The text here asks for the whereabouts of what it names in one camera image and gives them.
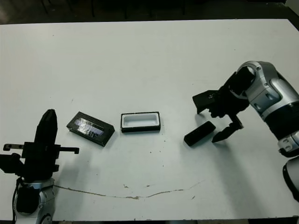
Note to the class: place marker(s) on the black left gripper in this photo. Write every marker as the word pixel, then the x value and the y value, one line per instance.
pixel 39 161

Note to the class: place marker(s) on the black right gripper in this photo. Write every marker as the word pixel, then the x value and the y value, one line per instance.
pixel 227 105

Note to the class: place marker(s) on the slim black camera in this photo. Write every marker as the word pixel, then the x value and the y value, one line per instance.
pixel 199 134

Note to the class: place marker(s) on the black printed box lid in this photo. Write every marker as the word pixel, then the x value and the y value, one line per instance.
pixel 91 128

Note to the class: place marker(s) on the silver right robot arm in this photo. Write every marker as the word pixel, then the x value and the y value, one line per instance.
pixel 275 93

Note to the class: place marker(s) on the black box base white insert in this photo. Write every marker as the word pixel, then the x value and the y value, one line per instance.
pixel 140 122

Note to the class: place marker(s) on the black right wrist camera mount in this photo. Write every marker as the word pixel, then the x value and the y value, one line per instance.
pixel 205 99

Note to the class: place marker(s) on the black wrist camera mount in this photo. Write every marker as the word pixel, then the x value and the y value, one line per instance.
pixel 205 99
pixel 10 163

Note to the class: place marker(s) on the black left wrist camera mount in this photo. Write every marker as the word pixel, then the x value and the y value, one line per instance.
pixel 10 163

